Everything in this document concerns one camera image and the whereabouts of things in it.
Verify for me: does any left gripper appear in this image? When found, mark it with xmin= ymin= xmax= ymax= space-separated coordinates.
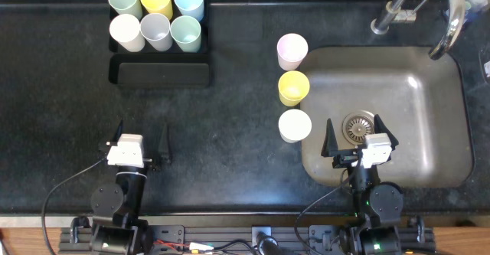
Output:
xmin=113 ymin=119 xmax=172 ymax=172

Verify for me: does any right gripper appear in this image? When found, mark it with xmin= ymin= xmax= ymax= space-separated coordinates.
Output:
xmin=320 ymin=113 xmax=400 ymax=169

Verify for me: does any pink cup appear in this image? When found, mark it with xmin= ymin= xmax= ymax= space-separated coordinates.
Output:
xmin=276 ymin=32 xmax=309 ymax=71

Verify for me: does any steel sink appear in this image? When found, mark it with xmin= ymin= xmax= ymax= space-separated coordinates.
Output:
xmin=299 ymin=46 xmax=475 ymax=189

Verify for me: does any white cup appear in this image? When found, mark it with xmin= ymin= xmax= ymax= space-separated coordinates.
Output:
xmin=277 ymin=108 xmax=313 ymax=144
xmin=109 ymin=13 xmax=146 ymax=53

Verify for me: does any black tray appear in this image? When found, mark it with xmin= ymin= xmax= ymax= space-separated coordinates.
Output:
xmin=108 ymin=0 xmax=211 ymax=88

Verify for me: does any grey cup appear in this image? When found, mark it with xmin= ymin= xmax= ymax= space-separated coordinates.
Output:
xmin=139 ymin=12 xmax=174 ymax=52

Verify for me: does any steel tap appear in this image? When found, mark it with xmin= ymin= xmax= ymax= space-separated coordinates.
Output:
xmin=370 ymin=0 xmax=467 ymax=60

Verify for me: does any blue cup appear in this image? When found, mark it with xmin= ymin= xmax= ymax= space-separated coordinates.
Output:
xmin=173 ymin=0 xmax=205 ymax=22

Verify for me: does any blue soap bottle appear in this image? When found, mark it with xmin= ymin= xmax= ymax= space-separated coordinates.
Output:
xmin=443 ymin=0 xmax=490 ymax=25

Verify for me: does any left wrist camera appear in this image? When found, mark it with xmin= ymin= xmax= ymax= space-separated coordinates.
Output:
xmin=106 ymin=133 xmax=145 ymax=168

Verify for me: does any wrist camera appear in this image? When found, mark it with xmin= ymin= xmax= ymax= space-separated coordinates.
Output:
xmin=361 ymin=132 xmax=394 ymax=168
xmin=106 ymin=133 xmax=145 ymax=168

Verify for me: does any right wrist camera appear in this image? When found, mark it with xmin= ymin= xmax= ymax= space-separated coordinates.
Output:
xmin=361 ymin=132 xmax=394 ymax=168

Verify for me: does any black cable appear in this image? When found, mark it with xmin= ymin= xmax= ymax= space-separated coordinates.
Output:
xmin=293 ymin=159 xmax=363 ymax=255
xmin=41 ymin=155 xmax=110 ymax=255

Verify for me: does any mounting rail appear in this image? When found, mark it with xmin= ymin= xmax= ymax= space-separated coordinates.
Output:
xmin=59 ymin=216 xmax=437 ymax=255

